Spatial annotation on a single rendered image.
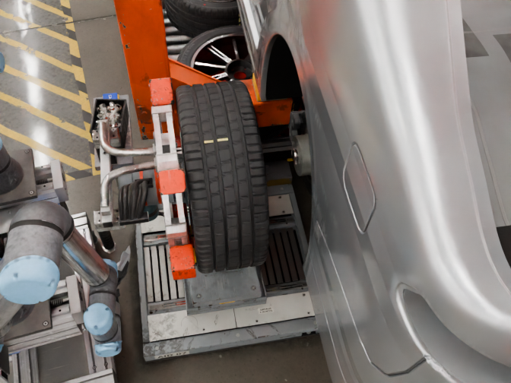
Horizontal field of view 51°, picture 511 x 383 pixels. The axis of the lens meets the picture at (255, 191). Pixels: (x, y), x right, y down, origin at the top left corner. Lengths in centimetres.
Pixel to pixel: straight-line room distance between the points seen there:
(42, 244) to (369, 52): 79
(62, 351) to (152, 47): 126
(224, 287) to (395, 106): 151
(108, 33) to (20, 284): 280
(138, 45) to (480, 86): 126
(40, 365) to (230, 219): 112
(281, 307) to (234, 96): 114
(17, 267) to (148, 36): 112
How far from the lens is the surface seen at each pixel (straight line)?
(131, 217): 170
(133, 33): 207
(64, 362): 240
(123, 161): 252
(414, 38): 113
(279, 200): 281
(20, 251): 124
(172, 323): 251
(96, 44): 379
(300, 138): 197
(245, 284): 241
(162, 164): 165
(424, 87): 107
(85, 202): 298
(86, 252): 147
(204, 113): 168
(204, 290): 240
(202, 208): 161
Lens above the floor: 242
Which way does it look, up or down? 56 degrees down
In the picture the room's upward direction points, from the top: 5 degrees clockwise
